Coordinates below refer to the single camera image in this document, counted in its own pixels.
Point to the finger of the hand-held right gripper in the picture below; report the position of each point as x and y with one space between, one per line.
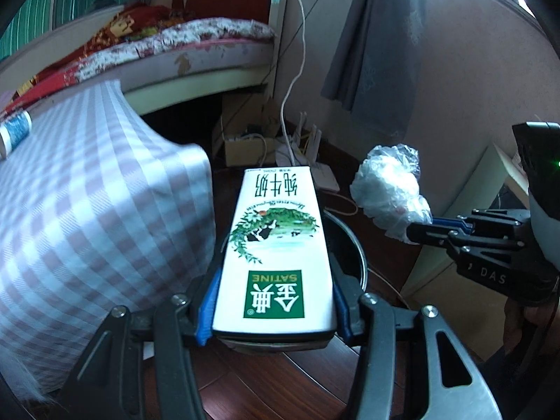
455 224
494 262

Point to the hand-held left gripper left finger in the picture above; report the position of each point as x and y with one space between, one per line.
205 308

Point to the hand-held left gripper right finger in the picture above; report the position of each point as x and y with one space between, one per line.
344 315

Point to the black round waste bin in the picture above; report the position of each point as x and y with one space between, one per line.
350 253

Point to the clear plastic bag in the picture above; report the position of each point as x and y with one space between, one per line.
387 183

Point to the white green milk carton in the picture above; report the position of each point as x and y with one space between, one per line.
273 262

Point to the person's right hand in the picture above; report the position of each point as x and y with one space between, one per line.
518 323

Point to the white router with antennas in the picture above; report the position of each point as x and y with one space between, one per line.
326 177

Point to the pink white checkered tablecloth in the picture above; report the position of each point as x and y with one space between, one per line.
96 210

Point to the open cardboard box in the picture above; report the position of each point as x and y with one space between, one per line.
236 113

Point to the grey curtain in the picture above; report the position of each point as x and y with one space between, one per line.
380 39

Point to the blue white can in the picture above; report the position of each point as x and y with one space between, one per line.
15 131

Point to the floral mattress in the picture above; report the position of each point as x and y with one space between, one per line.
197 37

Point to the red printed blanket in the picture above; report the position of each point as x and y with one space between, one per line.
127 22

